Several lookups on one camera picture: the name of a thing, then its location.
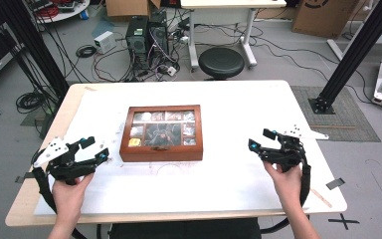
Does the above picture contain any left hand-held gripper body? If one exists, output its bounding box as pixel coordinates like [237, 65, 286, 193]
[33, 136, 96, 186]

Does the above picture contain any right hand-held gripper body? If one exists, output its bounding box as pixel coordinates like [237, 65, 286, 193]
[261, 123, 330, 173]

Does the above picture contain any wooden box with glass lid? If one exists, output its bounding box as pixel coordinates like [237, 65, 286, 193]
[118, 105, 204, 163]

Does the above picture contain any person's right hand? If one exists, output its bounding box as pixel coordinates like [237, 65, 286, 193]
[263, 161, 304, 211]

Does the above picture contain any person's left hand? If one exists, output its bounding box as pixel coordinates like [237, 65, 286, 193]
[51, 172, 96, 217]

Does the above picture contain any white foam board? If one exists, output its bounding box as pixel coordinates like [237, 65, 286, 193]
[33, 80, 313, 217]

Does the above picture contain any black tape strip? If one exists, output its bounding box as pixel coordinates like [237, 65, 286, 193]
[325, 177, 346, 191]
[14, 171, 36, 184]

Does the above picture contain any thin wooden stick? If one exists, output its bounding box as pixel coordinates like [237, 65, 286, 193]
[310, 188, 333, 209]

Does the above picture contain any pile of dark tea packets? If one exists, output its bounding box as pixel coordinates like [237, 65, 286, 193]
[144, 122, 182, 147]

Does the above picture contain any grey floor mat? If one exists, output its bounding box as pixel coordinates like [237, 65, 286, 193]
[290, 85, 382, 143]

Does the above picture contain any black round stool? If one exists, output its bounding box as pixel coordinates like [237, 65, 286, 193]
[198, 47, 246, 81]

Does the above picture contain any white box device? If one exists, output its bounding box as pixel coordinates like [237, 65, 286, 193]
[94, 30, 117, 55]

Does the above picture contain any person's dark clothing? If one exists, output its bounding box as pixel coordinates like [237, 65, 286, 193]
[108, 217, 262, 239]

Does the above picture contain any black computer tower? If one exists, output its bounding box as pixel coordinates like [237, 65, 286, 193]
[148, 11, 171, 65]
[124, 15, 150, 72]

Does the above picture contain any large cardboard box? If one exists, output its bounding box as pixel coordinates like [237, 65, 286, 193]
[291, 0, 361, 39]

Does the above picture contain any round white table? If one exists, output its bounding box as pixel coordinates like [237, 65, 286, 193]
[29, 0, 91, 24]

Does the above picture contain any white desk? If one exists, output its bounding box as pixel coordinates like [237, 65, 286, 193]
[179, 0, 287, 72]

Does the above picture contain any right gripper black sleeved cable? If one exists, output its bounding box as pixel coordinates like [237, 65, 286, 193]
[260, 155, 312, 235]

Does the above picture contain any gripper black sleeved cable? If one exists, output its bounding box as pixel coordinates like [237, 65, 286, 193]
[260, 155, 312, 235]
[30, 148, 59, 214]

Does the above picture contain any left gripper black sleeved cable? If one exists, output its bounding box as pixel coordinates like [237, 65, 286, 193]
[30, 148, 59, 214]

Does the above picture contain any large black cable coil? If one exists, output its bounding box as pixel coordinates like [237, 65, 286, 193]
[15, 91, 48, 115]

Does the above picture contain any long black floor cable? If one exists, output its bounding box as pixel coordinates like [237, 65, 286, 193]
[195, 23, 376, 105]

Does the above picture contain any small black cable coil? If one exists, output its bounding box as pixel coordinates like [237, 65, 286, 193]
[75, 44, 97, 59]

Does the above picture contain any tangle of floor cables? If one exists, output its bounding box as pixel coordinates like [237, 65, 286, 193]
[92, 13, 195, 83]

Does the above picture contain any black metal post with base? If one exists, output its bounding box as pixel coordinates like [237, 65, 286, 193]
[307, 0, 382, 116]

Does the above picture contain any red cable coil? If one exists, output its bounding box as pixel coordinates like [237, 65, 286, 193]
[34, 4, 61, 20]

